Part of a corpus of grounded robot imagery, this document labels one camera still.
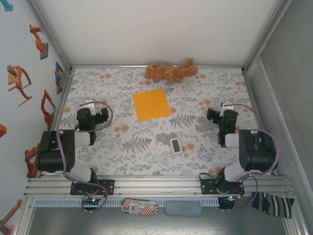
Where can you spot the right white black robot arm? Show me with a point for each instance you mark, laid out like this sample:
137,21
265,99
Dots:
259,156

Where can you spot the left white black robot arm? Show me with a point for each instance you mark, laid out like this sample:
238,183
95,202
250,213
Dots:
49,159

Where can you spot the white digital timer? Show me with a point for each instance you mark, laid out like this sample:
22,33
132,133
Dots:
175,145

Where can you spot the floral patterned table mat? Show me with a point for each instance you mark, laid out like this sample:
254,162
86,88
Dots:
146,161

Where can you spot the brown teddy bear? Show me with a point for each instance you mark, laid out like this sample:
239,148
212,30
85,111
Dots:
168,72

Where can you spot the black white striped sock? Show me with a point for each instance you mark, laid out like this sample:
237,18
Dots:
274,204

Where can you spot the grey blue sponge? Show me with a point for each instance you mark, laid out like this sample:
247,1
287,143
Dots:
183,208

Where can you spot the red white printed package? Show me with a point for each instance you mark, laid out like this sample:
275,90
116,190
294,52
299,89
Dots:
139,207

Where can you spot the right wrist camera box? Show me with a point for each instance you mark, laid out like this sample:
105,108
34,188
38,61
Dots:
213,113

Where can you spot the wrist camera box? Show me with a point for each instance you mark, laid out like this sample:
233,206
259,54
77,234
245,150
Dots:
213,113
102,115

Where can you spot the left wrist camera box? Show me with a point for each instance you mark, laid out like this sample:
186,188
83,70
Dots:
102,115

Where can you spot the aluminium side frame rail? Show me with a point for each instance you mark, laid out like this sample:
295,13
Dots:
56,122
252,93

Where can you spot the blue orange wall sticker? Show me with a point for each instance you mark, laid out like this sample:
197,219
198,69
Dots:
58,76

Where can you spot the thin aluminium frame rail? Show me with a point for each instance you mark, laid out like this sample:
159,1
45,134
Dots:
110,66

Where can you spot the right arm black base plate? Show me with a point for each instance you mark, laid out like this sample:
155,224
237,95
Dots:
207,187

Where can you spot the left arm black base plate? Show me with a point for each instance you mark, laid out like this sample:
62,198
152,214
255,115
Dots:
107,187

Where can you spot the orange gripper claw wall sticker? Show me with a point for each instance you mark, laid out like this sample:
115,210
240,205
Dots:
14,78

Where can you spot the orange block wall sticker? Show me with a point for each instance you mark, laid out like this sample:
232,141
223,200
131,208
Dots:
2,131

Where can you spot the aluminium frame post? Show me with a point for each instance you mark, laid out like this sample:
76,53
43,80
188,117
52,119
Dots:
53,36
265,36

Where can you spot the wide aluminium frame rail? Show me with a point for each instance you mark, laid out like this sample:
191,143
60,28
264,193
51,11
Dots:
156,187

